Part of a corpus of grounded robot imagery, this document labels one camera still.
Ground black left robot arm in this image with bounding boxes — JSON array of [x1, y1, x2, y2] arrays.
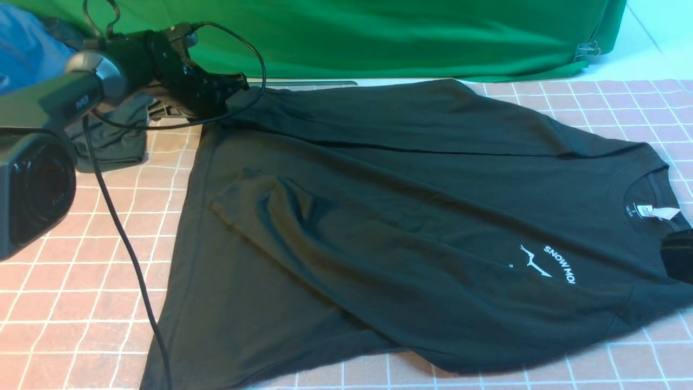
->
[[1, 23, 249, 260]]

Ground metal binder clip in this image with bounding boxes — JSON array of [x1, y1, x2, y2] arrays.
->
[[574, 40, 602, 62]]

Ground green backdrop cloth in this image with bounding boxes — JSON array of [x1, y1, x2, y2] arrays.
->
[[0, 0, 627, 83]]

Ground black left camera cable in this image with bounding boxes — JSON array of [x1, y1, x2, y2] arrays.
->
[[81, 0, 267, 390]]

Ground pink grid tablecloth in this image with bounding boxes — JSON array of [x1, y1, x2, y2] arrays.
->
[[1, 79, 691, 389]]

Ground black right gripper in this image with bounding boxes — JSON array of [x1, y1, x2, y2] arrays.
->
[[661, 230, 692, 282]]

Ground crumpled dark gray garment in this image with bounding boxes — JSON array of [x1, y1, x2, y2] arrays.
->
[[39, 17, 154, 173]]

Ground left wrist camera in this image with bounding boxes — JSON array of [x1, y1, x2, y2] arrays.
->
[[161, 22, 199, 51]]

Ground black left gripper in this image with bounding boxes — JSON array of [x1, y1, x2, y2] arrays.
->
[[102, 30, 250, 121]]

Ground blue garment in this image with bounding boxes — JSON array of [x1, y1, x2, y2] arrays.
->
[[1, 3, 84, 95]]

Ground dark gray long-sleeve shirt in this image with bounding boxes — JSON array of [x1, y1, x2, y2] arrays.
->
[[159, 80, 691, 389]]

